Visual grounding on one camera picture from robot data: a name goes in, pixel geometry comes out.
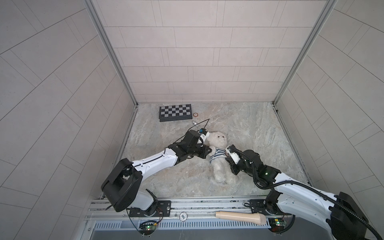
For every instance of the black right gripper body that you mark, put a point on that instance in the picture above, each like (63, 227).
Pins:
(240, 166)

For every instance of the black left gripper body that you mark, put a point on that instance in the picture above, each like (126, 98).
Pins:
(196, 151)

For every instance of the white fluffy teddy bear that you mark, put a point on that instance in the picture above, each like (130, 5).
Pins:
(221, 168)

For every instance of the blue white striped shirt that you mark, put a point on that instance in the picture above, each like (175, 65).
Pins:
(217, 153)

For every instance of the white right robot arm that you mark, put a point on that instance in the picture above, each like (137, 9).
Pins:
(339, 214)

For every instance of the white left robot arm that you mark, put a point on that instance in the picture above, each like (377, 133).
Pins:
(122, 186)

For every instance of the folded black chess board box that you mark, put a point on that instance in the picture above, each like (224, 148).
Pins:
(175, 113)

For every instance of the right green circuit board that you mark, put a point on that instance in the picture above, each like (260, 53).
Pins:
(277, 225)

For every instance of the green circuit board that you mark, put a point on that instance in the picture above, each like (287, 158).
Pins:
(277, 225)
(148, 227)

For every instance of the left green circuit board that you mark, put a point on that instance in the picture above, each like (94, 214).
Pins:
(148, 227)

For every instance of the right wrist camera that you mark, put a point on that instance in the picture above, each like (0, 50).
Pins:
(233, 155)

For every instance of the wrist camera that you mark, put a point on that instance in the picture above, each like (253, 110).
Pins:
(203, 136)
(233, 155)

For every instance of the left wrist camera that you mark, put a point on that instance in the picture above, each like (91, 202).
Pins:
(203, 136)

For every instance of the beige wooden handle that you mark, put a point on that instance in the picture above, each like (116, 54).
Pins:
(255, 218)

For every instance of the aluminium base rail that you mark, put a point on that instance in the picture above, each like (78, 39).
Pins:
(203, 208)

